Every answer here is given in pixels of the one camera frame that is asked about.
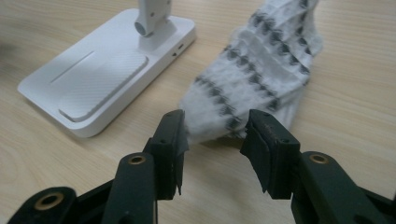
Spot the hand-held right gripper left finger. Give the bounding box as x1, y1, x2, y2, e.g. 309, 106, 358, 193
101, 108, 190, 224

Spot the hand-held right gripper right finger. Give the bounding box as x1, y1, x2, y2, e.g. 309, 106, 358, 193
240, 108, 390, 224

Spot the white desk lamp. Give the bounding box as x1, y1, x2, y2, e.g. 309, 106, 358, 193
17, 0, 198, 139

